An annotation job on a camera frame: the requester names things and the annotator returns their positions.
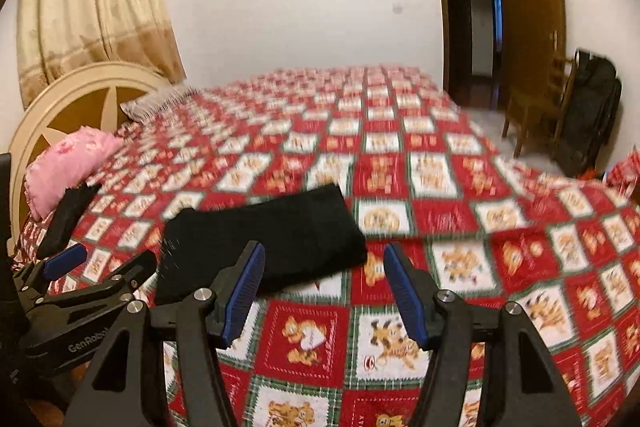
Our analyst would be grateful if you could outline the black pants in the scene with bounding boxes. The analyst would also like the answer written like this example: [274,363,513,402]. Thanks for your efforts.
[154,184,368,306]

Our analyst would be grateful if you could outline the folded black garment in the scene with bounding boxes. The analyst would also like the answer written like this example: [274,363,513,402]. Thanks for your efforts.
[36,182,102,260]

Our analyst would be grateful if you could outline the pink pillow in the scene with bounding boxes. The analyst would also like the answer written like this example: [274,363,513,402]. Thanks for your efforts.
[24,126,125,221]

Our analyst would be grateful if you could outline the striped grey pillow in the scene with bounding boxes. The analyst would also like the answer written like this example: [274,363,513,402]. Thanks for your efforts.
[119,84,196,124]

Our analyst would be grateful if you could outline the cream wooden headboard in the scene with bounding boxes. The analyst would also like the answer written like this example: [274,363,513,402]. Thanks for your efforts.
[9,62,169,253]

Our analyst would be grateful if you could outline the red plaid bag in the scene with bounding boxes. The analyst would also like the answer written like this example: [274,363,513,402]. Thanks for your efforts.
[603,147,640,198]

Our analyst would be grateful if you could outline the red patchwork bedspread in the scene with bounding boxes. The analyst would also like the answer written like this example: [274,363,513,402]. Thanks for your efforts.
[52,66,639,426]

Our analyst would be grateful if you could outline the beige patterned curtain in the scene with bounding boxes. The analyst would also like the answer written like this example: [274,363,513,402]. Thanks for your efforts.
[16,0,186,106]

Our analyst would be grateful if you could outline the wooden chair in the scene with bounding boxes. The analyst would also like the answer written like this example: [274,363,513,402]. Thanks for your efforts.
[501,55,577,158]

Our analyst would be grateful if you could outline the black folded bag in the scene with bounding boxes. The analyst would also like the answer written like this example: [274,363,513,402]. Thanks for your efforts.
[554,49,622,178]

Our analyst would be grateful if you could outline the brown wooden door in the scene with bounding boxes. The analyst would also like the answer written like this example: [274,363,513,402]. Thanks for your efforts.
[499,0,566,105]

